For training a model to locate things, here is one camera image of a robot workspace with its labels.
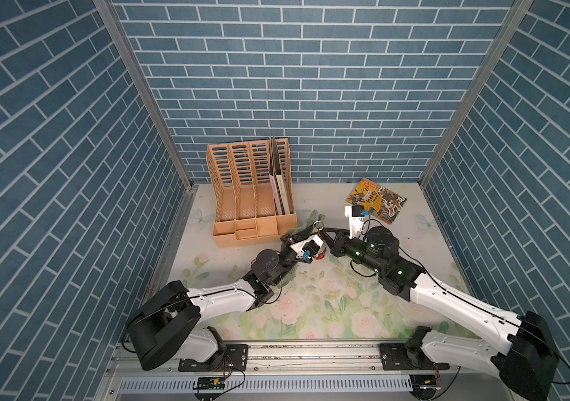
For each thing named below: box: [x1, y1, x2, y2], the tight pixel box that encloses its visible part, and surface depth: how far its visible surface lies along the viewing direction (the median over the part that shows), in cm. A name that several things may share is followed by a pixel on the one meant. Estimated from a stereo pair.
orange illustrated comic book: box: [345, 177, 408, 225], surface depth 116 cm
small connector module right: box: [409, 374, 438, 400], surface depth 72 cm
